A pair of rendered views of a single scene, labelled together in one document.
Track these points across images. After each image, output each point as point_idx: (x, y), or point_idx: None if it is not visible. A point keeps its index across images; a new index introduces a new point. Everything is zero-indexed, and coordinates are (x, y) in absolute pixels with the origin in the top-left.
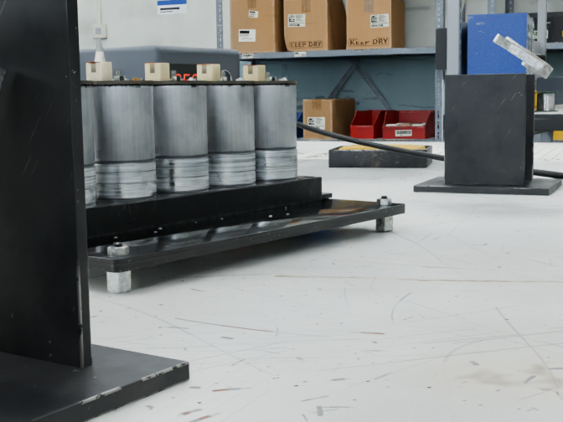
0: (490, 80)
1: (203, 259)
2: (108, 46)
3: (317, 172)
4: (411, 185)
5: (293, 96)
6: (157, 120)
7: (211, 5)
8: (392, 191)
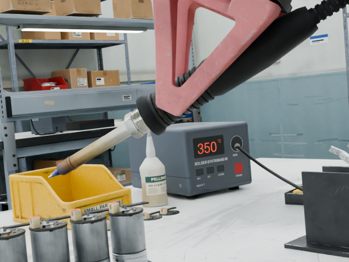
0: (327, 177)
1: None
2: (281, 66)
3: (267, 212)
4: (298, 236)
5: (136, 221)
6: (34, 250)
7: (343, 36)
8: (273, 245)
